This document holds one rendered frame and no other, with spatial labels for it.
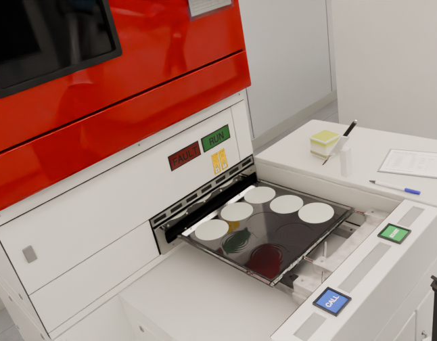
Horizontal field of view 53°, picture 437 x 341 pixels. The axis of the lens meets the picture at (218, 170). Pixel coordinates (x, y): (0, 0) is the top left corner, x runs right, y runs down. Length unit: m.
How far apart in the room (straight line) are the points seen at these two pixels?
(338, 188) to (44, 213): 0.81
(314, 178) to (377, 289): 0.49
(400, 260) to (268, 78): 2.93
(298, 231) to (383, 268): 0.30
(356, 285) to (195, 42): 0.72
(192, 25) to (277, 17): 2.69
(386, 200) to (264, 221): 0.34
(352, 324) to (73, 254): 0.68
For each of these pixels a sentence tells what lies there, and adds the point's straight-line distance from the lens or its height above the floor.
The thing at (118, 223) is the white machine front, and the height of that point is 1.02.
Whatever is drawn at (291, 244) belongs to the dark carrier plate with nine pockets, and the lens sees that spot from 1.18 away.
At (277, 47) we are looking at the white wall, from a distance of 3.88.
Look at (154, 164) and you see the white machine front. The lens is 1.23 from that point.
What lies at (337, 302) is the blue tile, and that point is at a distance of 0.93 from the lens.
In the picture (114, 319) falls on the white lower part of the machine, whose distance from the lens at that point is 1.34.
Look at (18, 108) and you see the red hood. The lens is 0.98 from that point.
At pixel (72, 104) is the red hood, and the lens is 1.02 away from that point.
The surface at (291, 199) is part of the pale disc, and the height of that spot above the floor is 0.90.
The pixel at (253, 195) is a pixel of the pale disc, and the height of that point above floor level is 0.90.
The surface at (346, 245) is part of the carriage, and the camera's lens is 1.20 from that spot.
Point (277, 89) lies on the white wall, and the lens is 3.93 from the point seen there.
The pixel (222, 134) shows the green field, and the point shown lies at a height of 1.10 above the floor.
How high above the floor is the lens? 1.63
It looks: 27 degrees down
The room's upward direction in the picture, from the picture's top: 12 degrees counter-clockwise
